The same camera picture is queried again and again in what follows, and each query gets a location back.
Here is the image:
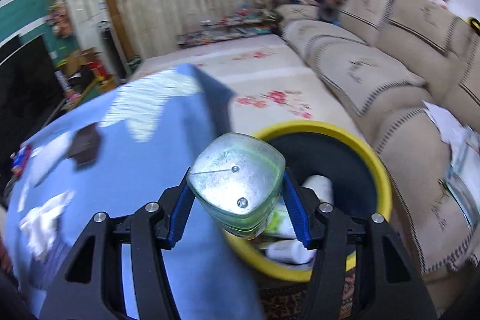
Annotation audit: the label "white pill bottle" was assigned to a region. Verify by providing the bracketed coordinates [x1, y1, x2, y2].
[265, 240, 316, 265]

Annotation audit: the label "white paper cup pink leaf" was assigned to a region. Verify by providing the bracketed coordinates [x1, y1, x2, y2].
[303, 175, 334, 205]

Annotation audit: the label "green white drink cup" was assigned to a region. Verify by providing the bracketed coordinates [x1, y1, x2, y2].
[264, 202, 296, 240]

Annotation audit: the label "yellow rimmed trash bin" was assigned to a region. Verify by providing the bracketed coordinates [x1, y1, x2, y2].
[220, 119, 393, 283]

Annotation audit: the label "white crumpled towel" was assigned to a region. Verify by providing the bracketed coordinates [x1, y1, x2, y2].
[19, 190, 75, 262]

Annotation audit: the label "papers on sofa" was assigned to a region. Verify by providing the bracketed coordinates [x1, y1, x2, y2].
[424, 101, 479, 228]

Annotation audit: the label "white foam fruit net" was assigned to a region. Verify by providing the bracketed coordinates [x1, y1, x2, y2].
[29, 132, 73, 187]

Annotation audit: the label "brown plastic tray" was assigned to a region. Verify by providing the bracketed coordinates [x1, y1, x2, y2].
[67, 123, 102, 170]

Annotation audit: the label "blue tablecloth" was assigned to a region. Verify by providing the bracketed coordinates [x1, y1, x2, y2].
[4, 64, 264, 319]

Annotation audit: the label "blue tissue pack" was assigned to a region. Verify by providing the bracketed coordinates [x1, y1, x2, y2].
[10, 145, 32, 178]

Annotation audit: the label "black flat television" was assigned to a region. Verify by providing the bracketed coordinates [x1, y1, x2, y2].
[0, 34, 65, 171]

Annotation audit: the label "black tower fan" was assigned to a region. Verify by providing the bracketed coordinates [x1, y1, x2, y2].
[97, 20, 128, 83]

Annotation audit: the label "beige fabric sofa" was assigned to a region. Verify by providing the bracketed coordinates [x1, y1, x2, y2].
[275, 0, 480, 276]

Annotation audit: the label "low shelf with clutter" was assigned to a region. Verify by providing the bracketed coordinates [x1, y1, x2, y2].
[176, 8, 278, 49]

